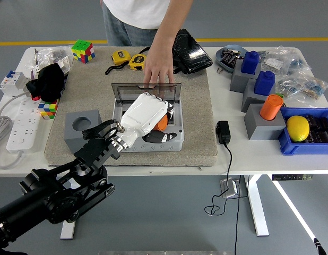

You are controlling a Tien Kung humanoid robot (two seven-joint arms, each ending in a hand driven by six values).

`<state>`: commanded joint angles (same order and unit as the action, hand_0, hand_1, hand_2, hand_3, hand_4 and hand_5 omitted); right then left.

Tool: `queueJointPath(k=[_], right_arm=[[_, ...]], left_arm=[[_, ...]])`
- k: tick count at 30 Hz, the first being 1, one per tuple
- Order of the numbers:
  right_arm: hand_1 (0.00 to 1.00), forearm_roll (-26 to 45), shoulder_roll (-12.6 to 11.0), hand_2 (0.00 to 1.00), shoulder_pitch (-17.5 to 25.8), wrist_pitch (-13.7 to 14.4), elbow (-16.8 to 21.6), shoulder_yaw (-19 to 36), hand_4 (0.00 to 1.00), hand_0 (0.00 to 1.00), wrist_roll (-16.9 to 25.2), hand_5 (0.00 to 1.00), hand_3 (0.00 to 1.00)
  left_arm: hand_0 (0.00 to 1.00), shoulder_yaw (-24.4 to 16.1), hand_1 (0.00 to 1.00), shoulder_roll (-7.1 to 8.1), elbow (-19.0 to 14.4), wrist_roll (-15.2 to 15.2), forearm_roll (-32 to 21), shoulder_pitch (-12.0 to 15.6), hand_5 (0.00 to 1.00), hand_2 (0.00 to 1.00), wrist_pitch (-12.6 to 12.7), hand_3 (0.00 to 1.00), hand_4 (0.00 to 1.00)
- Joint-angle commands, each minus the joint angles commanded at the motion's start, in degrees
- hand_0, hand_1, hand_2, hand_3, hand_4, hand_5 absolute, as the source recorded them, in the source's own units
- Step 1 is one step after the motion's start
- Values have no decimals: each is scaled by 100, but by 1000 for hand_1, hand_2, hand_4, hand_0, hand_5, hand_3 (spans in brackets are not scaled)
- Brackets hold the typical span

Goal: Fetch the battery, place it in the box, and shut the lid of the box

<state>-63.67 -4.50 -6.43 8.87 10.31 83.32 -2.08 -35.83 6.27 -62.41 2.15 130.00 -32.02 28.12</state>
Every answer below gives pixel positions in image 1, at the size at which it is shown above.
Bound person's left hand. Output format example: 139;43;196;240
142;50;176;97

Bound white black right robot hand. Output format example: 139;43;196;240
313;238;326;255

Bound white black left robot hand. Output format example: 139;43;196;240
118;92;178;148

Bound orange cylinder battery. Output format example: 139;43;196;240
259;94;283;121
153;113;170;131

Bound smoky transparent box lid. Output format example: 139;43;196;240
111;82;182;104

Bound grey plastic junction box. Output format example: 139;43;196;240
110;97;185;152

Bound grey cube battery holder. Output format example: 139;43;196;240
243;103;287;141
64;108;103;154
229;60;262;94
240;79;276;113

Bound blue square battery block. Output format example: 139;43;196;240
240;50;261;74
253;70;276;96

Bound yellow tape measure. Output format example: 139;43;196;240
128;54;146;71
105;49;132;75

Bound black glossy pouch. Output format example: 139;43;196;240
139;28;213;75

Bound grey-brown fabric mat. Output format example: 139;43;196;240
44;46;218;167

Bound person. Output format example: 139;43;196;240
99;0;194;47

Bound blue-grey shallow dish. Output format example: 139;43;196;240
215;44;251;73

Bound white table leg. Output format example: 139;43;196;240
59;216;80;240
243;174;270;237

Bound black table control panel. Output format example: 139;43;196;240
271;174;314;181

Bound multicoloured puzzle cube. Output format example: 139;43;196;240
71;39;96;64
38;99;60;120

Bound black power adapter plug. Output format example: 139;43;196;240
215;120;231;145

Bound clear bag white sockets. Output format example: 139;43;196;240
28;54;74;80

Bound black cloth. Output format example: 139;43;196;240
25;63;68;103

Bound blue plastic parts bin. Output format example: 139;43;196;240
278;107;328;156

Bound clear bag dark screws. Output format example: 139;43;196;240
43;46;74;63

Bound clear bag white connectors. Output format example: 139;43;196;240
261;46;297;77

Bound white power strip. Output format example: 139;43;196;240
6;98;48;154

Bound yellow lemon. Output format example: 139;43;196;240
286;115;310;142

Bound clear bag dark components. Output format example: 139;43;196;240
275;73;307;100

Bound white circuit breaker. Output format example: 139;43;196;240
0;70;31;96

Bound clear bag blue components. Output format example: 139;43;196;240
287;53;315;80

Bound clear bag brown components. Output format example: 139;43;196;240
296;75;328;108

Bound black adapter cord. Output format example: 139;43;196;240
204;142;249;255

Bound silver metal floor bracket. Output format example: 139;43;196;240
219;179;239;199

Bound white power strip cable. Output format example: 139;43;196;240
0;91;31;171

